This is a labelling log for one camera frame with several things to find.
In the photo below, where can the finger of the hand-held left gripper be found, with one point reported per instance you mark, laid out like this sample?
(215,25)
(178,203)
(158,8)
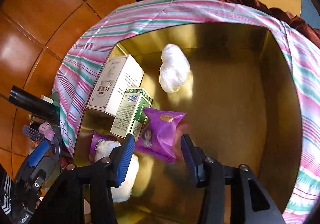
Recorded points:
(38,154)
(32,132)

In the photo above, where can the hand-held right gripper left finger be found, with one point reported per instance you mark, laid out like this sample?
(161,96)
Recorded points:
(125,159)

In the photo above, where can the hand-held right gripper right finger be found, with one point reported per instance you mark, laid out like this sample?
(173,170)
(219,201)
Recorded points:
(188,156)

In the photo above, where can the purple snack packet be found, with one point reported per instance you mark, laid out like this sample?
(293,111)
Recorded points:
(98,142)
(162,134)

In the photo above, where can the gold tin box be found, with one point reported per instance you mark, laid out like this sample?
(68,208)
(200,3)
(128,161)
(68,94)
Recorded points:
(237,114)

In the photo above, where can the white plastic bundle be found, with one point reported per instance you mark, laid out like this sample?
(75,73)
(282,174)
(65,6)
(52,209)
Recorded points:
(173,71)

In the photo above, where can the person's left forearm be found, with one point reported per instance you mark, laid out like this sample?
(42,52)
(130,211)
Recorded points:
(5,196)

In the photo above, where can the grey metal disc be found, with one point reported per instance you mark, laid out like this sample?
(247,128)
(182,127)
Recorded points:
(56,151)

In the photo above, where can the black cylinder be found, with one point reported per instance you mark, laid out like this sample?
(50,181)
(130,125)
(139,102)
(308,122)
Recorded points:
(32,104)

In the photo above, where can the white fluffy plush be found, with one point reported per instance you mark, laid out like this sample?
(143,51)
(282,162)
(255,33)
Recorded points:
(125,194)

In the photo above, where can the green and white box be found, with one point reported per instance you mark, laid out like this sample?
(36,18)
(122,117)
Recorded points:
(127,116)

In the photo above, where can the cream cardboard box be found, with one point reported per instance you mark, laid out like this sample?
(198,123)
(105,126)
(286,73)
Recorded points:
(112,89)

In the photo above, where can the striped bed sheet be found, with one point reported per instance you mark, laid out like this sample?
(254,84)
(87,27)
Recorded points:
(150,14)

